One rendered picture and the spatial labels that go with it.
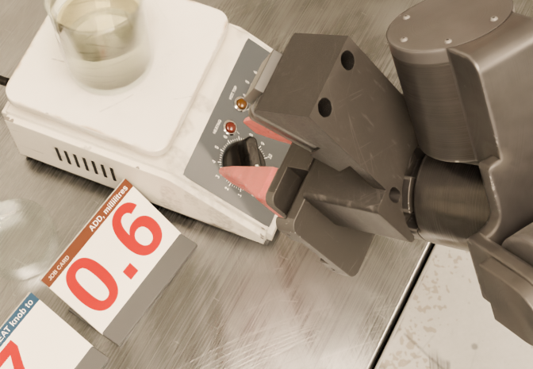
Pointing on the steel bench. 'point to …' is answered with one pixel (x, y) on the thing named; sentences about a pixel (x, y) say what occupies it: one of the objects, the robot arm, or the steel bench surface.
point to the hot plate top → (140, 138)
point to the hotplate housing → (92, 168)
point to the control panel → (201, 175)
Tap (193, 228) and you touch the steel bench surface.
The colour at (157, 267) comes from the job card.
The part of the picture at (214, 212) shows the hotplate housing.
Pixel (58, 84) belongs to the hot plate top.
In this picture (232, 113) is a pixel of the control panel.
